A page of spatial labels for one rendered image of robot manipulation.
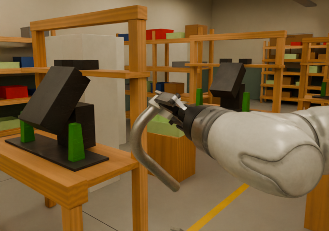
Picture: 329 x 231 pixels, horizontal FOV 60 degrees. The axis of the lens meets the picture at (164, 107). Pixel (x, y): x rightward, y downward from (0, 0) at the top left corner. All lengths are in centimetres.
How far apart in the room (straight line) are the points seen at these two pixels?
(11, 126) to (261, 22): 907
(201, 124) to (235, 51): 1154
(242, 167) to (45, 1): 701
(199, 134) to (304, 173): 18
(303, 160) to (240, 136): 8
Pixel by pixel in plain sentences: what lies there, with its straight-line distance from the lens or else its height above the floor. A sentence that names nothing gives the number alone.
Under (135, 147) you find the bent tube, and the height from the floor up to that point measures 142.
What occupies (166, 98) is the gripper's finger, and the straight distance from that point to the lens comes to 61.
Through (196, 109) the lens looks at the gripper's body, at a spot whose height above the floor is 155.
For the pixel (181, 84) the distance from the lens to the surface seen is 625.
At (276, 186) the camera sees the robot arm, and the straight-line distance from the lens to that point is 39.
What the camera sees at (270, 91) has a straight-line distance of 1086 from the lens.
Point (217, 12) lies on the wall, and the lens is 1254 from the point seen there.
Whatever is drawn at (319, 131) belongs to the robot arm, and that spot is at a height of 153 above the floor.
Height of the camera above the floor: 164
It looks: 10 degrees down
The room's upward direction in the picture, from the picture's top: straight up
